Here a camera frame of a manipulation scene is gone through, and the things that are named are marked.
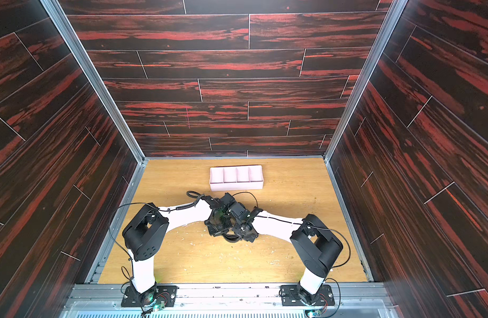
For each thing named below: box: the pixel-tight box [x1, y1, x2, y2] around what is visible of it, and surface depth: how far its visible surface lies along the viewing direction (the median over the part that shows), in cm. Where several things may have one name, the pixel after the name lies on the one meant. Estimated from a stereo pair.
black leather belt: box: [222, 233, 241, 244], surface depth 88 cm
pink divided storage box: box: [209, 164, 264, 192], surface depth 113 cm
